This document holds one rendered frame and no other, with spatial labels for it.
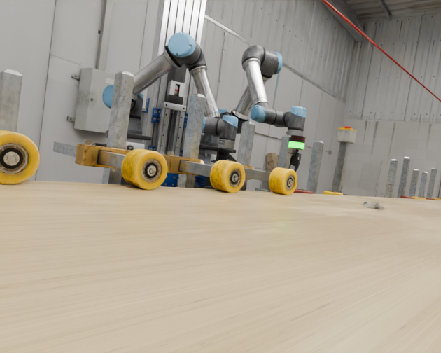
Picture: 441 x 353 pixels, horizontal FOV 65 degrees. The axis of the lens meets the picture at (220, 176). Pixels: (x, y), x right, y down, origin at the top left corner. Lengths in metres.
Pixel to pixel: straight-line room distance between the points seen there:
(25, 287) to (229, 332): 0.12
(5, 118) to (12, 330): 0.67
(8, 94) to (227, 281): 0.66
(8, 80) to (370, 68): 9.38
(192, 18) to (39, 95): 1.86
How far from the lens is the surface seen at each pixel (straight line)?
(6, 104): 0.83
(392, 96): 9.54
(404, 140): 9.26
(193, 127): 1.05
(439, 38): 9.77
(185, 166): 1.00
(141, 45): 4.31
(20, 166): 0.61
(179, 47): 1.70
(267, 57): 1.93
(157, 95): 2.15
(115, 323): 0.19
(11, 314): 0.20
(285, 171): 1.05
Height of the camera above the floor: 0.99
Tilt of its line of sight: 3 degrees down
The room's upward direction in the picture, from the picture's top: 8 degrees clockwise
